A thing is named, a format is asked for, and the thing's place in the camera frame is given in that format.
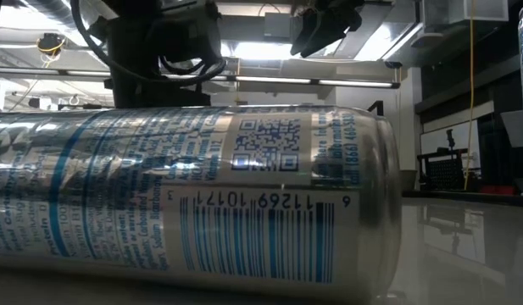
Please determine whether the gray trapezoid panel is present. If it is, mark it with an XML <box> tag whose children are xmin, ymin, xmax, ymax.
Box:
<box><xmin>500</xmin><ymin>109</ymin><xmax>523</xmax><ymax>149</ymax></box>

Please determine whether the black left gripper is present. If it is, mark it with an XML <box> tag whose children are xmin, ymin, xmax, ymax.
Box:
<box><xmin>102</xmin><ymin>0</ymin><xmax>223</xmax><ymax>109</ymax></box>

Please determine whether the white board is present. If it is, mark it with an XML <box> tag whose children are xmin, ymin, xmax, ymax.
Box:
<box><xmin>420</xmin><ymin>119</ymin><xmax>482</xmax><ymax>170</ymax></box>

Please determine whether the gray ceiling box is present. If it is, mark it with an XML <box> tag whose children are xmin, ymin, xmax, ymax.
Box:
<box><xmin>263</xmin><ymin>11</ymin><xmax>295</xmax><ymax>42</ymax></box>

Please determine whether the black wire cart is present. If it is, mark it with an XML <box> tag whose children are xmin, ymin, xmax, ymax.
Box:
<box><xmin>416</xmin><ymin>129</ymin><xmax>470</xmax><ymax>192</ymax></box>

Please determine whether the rectangular metal ceiling duct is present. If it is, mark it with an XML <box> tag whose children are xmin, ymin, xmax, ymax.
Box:
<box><xmin>298</xmin><ymin>0</ymin><xmax>510</xmax><ymax>68</ymax></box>

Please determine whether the red box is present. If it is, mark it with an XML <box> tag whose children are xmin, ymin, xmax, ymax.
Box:
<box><xmin>480</xmin><ymin>184</ymin><xmax>516</xmax><ymax>196</ymax></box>

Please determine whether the gray bin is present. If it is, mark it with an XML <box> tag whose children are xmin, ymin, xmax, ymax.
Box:
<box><xmin>398</xmin><ymin>169</ymin><xmax>419</xmax><ymax>192</ymax></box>

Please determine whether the yellow cable reel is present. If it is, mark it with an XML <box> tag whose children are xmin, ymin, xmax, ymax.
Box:
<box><xmin>35</xmin><ymin>32</ymin><xmax>68</xmax><ymax>69</ymax></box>

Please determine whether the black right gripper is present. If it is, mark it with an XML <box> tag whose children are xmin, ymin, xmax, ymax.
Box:
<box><xmin>289</xmin><ymin>0</ymin><xmax>366</xmax><ymax>58</ymax></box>

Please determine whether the blue silver Red Bull can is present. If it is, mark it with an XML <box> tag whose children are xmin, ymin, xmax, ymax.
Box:
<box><xmin>0</xmin><ymin>105</ymin><xmax>403</xmax><ymax>304</ymax></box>

